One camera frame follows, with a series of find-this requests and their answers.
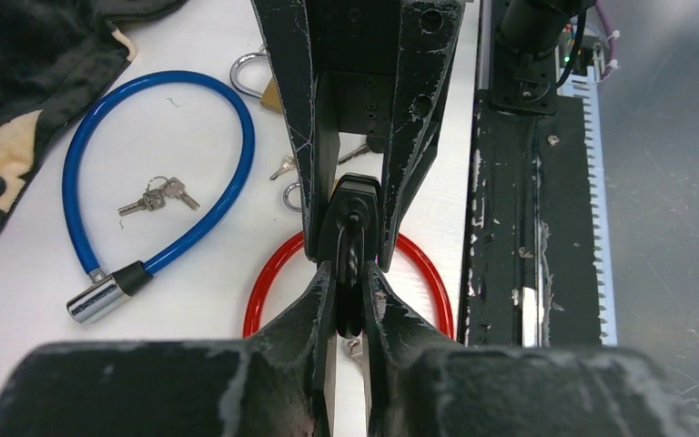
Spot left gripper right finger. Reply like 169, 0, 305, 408
363, 263, 687, 436

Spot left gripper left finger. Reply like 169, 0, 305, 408
0, 262, 335, 436

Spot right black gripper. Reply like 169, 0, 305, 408
252, 1, 465, 272

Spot red cable lock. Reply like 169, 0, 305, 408
242, 232, 456, 340

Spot black padlock key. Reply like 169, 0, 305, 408
338, 136, 387, 166

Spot large brass padlock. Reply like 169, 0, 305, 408
228, 46, 284, 115

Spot black padlock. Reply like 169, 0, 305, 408
317, 173, 380, 339

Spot blue cable lock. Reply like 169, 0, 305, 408
31, 70, 255, 338

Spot blue lock keys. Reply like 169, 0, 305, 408
117, 178, 200, 217

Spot small padlock keys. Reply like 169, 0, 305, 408
269, 154, 297, 181

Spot black floral pillow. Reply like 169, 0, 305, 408
0, 1, 180, 233

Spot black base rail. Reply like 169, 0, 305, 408
456, 1, 617, 348

